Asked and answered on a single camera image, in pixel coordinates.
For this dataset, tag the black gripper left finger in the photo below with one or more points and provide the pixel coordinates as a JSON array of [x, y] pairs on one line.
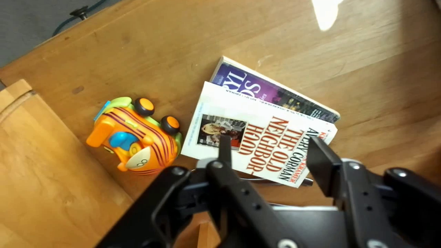
[[194, 215]]

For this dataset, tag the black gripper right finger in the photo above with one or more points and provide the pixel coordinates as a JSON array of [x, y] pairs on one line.
[[377, 210]]

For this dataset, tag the white paperback book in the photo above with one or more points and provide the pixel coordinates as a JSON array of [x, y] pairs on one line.
[[267, 132]]

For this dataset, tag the purple paperback book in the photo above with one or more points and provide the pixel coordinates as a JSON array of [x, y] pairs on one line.
[[257, 89]]

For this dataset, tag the orange toy car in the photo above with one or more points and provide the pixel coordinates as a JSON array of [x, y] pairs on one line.
[[133, 137]]

